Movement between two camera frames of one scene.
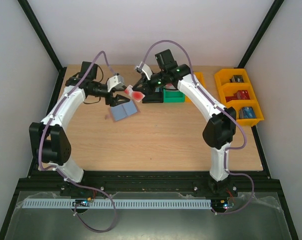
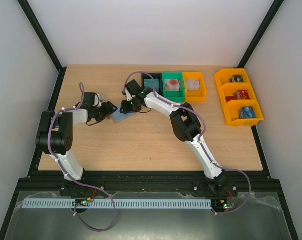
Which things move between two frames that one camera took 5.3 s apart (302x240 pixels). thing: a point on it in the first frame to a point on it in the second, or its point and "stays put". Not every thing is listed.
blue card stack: [247, 112] stays put
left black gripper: [113, 101] to [109, 110]
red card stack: [240, 95] stays put
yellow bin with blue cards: [248, 112] stays put
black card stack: [237, 78] stays put
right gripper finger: [143, 89] to [124, 109]
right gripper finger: [139, 82] to [124, 103]
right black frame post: [270, 15] stays put
